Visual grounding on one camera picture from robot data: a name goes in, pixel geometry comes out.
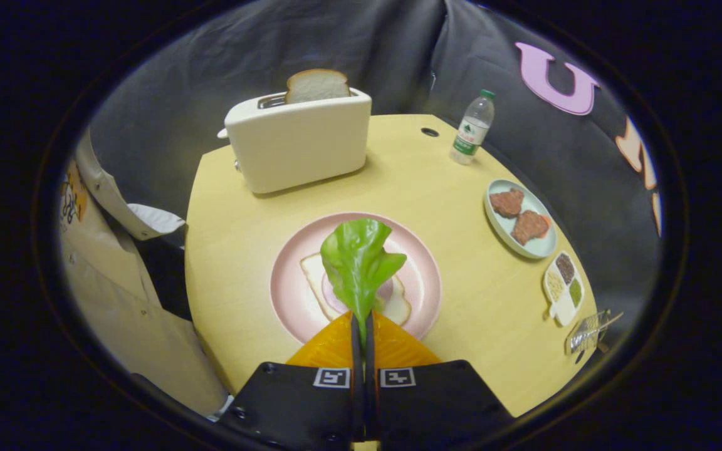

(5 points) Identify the white bread slice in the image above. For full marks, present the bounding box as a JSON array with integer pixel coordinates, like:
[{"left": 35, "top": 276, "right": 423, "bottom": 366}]
[{"left": 300, "top": 252, "right": 412, "bottom": 326}]

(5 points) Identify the pink plate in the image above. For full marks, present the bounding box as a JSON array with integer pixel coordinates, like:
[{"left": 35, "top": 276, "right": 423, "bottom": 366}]
[{"left": 270, "top": 212, "right": 442, "bottom": 345}]

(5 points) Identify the white divided seasoning dish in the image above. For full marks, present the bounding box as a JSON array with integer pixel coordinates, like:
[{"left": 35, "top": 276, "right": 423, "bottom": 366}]
[{"left": 542, "top": 251, "right": 585, "bottom": 328}]

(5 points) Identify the brown meat patty orange edge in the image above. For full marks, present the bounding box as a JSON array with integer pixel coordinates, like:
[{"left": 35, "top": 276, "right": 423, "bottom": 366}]
[{"left": 511, "top": 210, "right": 552, "bottom": 246}]

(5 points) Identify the green lettuce leaf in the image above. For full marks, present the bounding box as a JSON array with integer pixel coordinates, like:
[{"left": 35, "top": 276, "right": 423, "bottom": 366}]
[{"left": 320, "top": 218, "right": 407, "bottom": 348}]

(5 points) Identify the clear plastic water bottle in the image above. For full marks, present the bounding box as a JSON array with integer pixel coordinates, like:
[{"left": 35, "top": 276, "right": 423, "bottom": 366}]
[{"left": 449, "top": 89, "right": 496, "bottom": 166}]

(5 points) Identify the clear glass cup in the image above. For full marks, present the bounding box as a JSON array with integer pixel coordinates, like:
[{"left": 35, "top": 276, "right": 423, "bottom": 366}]
[{"left": 565, "top": 309, "right": 612, "bottom": 356}]

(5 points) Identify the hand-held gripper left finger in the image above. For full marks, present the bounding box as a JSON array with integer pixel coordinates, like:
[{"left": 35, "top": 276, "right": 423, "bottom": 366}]
[{"left": 216, "top": 311, "right": 365, "bottom": 451}]

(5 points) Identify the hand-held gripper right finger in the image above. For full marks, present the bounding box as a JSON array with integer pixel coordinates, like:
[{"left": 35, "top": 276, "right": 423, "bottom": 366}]
[{"left": 365, "top": 311, "right": 515, "bottom": 451}]

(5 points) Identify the cream toaster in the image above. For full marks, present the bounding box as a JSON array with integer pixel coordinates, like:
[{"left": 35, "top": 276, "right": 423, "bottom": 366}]
[{"left": 217, "top": 88, "right": 372, "bottom": 195}]

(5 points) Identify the pink ham slice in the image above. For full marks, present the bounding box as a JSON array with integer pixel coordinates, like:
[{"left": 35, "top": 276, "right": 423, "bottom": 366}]
[{"left": 322, "top": 272, "right": 394, "bottom": 317}]

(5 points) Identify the person's beige shirt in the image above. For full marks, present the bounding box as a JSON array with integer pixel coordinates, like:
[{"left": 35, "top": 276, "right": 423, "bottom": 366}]
[{"left": 57, "top": 128, "right": 230, "bottom": 417}]

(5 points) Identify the pale teal plate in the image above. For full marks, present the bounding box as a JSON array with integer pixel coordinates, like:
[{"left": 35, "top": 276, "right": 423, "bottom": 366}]
[{"left": 484, "top": 179, "right": 558, "bottom": 260}]

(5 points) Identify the thin wooden stick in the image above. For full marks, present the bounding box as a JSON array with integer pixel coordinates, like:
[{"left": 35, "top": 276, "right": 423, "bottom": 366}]
[{"left": 577, "top": 311, "right": 624, "bottom": 342}]

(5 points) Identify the toasted bread slice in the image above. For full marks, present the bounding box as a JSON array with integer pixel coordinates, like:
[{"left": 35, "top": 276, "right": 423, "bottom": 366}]
[{"left": 285, "top": 69, "right": 351, "bottom": 105}]

